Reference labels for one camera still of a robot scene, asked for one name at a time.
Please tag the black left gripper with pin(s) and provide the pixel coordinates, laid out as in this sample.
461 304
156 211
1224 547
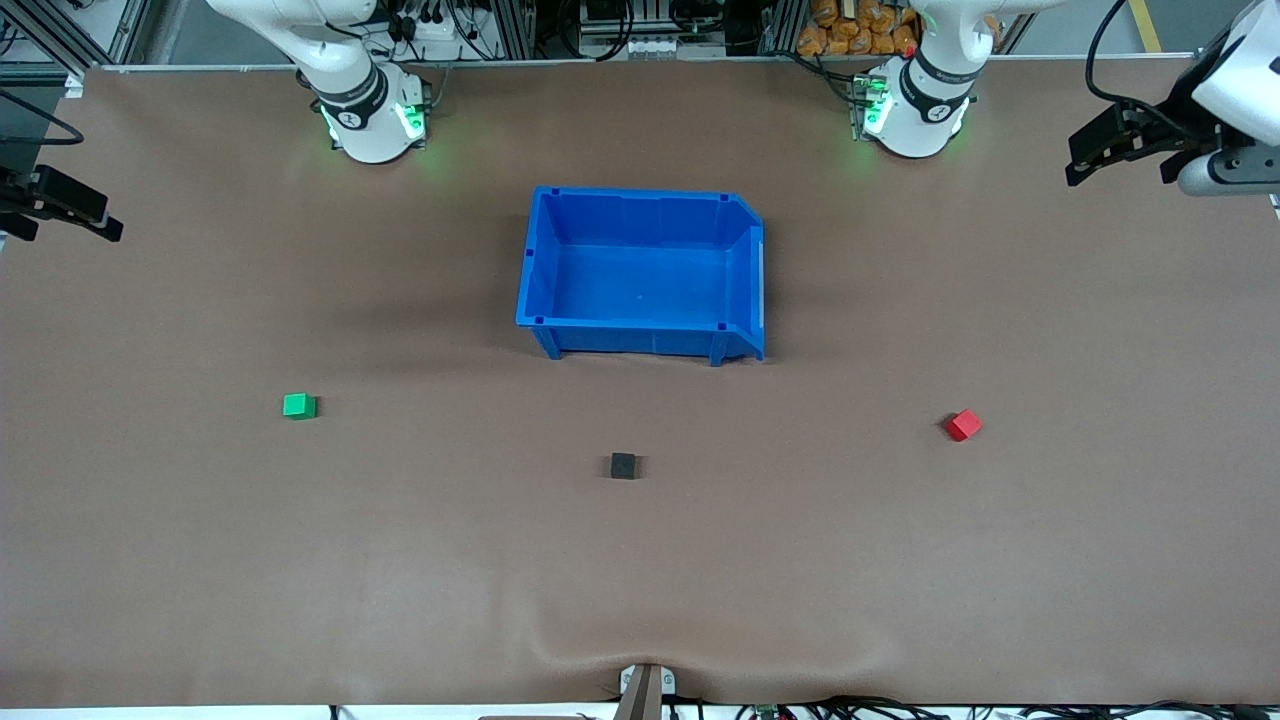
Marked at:
1178 131

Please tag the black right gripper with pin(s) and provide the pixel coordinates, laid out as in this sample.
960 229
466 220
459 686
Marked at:
20 189

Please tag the small green cube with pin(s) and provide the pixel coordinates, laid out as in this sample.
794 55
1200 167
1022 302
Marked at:
298 405

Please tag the small red cube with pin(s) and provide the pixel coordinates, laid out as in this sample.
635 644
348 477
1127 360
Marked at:
964 425

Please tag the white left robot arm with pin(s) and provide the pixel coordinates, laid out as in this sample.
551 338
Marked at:
925 115

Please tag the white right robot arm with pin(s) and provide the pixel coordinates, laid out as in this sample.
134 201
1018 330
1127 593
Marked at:
370 130

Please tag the small black cube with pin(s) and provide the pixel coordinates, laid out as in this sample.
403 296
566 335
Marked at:
623 466

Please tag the orange snack bag pile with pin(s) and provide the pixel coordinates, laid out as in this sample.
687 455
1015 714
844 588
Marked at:
850 30

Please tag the white power strip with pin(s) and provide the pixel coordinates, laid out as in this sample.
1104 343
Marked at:
430 25

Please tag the brown table mat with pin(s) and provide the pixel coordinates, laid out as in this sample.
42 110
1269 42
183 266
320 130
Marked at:
300 560

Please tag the blue plastic storage bin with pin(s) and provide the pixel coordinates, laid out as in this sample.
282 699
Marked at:
640 280

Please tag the white table corner bracket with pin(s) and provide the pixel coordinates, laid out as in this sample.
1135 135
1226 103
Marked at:
74 86

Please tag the aluminium frame post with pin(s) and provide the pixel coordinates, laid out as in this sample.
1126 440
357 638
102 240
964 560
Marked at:
782 25
515 28

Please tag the silver table edge rail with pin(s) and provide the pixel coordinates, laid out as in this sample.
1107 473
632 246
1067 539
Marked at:
650 62

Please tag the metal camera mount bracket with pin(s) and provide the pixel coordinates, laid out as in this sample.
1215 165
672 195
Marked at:
642 690

